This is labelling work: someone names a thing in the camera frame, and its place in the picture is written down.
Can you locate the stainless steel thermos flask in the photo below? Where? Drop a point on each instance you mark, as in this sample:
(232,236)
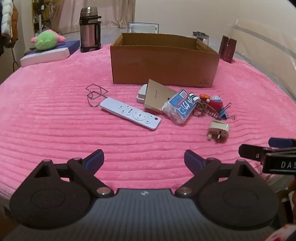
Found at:
(89,32)

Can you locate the blue cotton swab box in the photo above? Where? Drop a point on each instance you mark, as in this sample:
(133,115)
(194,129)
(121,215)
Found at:
(179,107)

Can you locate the white puffer jacket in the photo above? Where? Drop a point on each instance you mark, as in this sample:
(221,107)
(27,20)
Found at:
(6,16)

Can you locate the cream three-pin plug adapter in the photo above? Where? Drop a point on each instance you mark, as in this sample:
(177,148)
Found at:
(218,129)

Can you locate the beige curtain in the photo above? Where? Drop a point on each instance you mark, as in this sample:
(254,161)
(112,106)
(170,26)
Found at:
(104,11)

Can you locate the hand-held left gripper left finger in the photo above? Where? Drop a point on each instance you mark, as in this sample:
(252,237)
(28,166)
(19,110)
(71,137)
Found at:
(91,162)

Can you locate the white remote control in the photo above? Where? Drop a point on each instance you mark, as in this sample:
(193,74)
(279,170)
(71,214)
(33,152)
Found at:
(129,112)

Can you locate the small tan box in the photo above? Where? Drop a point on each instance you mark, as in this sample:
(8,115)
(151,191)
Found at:
(157,97)

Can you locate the dark glass jar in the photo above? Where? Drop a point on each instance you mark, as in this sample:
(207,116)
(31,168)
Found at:
(201,36)

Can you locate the pink ribbed blanket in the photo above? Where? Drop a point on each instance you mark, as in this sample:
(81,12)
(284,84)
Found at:
(57,127)

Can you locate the red and blue cat toy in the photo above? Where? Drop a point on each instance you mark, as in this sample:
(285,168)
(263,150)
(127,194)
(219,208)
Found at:
(216,102)

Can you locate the white two-pin charger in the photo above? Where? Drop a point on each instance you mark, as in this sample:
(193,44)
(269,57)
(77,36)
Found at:
(141,95)

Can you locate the cluttered storage shelf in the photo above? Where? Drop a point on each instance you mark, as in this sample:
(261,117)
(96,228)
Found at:
(39,14)

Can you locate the brown cardboard box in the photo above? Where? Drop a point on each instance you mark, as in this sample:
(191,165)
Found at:
(161,64)

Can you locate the maroon tumbler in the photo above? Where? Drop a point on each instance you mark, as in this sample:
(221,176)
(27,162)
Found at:
(226,48)

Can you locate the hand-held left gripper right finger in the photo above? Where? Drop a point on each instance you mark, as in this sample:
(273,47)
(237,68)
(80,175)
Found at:
(193,162)

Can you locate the silver picture frame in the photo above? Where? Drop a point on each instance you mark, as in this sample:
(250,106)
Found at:
(143,27)

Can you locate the brown jacket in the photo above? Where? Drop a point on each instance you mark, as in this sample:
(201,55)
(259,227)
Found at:
(14,25)

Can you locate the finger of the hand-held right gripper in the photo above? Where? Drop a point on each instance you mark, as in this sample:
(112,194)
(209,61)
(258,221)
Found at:
(282,142)
(251,151)

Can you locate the green and pink plush toy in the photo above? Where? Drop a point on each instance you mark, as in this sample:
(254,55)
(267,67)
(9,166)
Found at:
(47,40)

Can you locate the blue and white flat box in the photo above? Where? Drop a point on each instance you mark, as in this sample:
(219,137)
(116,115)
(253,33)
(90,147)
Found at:
(46,56)

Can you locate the blue binder clips bundle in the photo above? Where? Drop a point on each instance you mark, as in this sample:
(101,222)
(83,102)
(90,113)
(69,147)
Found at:
(223,114)

